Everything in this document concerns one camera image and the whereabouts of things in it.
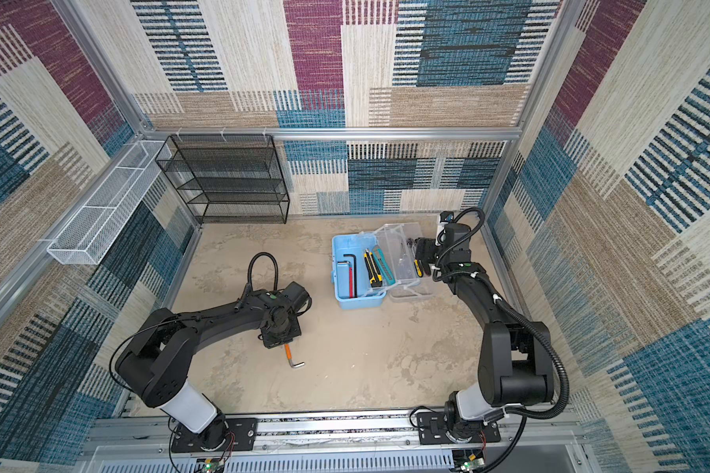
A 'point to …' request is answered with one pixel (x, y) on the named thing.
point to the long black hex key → (355, 273)
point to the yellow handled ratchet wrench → (418, 268)
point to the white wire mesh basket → (85, 237)
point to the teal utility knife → (385, 266)
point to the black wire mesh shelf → (227, 178)
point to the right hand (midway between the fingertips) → (431, 244)
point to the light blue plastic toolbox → (407, 289)
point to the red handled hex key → (351, 280)
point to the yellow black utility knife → (375, 276)
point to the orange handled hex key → (290, 358)
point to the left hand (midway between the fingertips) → (293, 335)
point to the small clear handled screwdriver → (402, 263)
